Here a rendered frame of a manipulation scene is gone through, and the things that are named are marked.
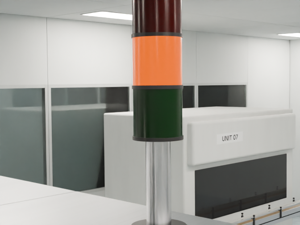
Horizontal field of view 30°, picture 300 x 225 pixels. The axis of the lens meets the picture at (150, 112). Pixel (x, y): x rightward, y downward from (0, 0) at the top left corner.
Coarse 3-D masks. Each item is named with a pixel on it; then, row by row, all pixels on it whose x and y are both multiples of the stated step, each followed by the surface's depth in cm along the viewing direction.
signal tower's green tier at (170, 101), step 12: (144, 96) 53; (156, 96) 53; (168, 96) 53; (180, 96) 54; (144, 108) 53; (156, 108) 53; (168, 108) 53; (180, 108) 54; (144, 120) 53; (156, 120) 53; (168, 120) 53; (180, 120) 54; (144, 132) 54; (156, 132) 53; (168, 132) 53; (180, 132) 54
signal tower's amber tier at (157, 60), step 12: (144, 36) 53; (156, 36) 53; (168, 36) 53; (144, 48) 53; (156, 48) 53; (168, 48) 53; (180, 48) 54; (144, 60) 53; (156, 60) 53; (168, 60) 53; (180, 60) 54; (144, 72) 53; (156, 72) 53; (168, 72) 53; (180, 72) 54; (144, 84) 53; (156, 84) 53; (168, 84) 53; (180, 84) 54
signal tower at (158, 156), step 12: (132, 36) 54; (180, 36) 54; (156, 144) 54; (168, 144) 55; (156, 156) 54; (168, 156) 55; (156, 168) 55; (168, 168) 55; (156, 180) 55; (168, 180) 55; (156, 192) 55; (168, 192) 55; (156, 204) 55; (168, 204) 55; (156, 216) 55; (168, 216) 55
